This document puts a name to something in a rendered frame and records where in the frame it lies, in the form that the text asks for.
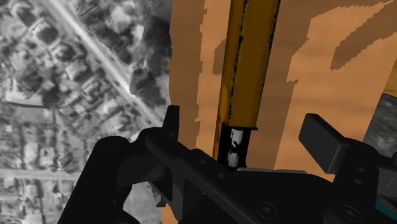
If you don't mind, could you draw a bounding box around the yellow stick with black tip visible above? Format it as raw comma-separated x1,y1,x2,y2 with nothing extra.
212,0,282,170

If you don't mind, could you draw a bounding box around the brown wooden table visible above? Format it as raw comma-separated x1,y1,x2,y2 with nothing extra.
159,0,397,224

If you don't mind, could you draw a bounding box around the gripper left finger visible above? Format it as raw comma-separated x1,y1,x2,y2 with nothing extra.
57,104,268,224

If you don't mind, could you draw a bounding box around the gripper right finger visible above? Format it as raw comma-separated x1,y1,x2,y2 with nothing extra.
298,113,397,224

